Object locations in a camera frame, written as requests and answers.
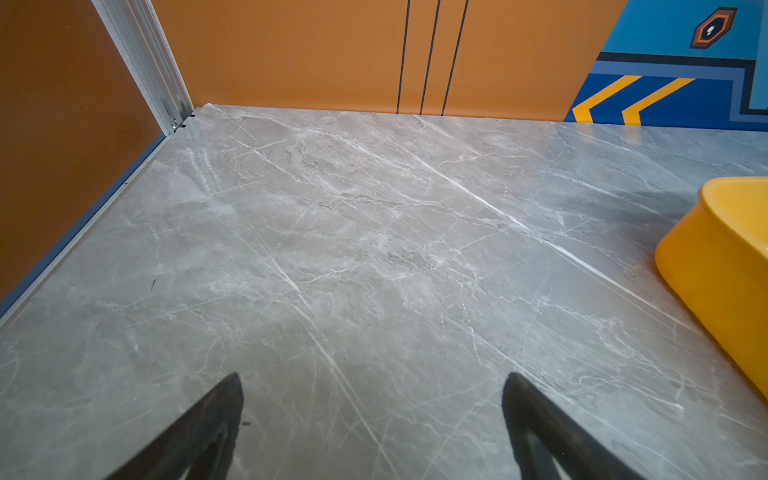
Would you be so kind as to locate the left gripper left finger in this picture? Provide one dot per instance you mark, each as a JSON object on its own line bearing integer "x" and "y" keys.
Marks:
{"x": 198, "y": 445}

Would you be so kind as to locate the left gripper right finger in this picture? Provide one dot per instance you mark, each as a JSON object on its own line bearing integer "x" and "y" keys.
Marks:
{"x": 549, "y": 444}

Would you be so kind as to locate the yellow plastic bin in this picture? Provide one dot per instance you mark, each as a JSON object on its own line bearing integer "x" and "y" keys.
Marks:
{"x": 715, "y": 260}

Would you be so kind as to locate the left aluminium corner post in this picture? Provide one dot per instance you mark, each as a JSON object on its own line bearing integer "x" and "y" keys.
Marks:
{"x": 135, "y": 29}

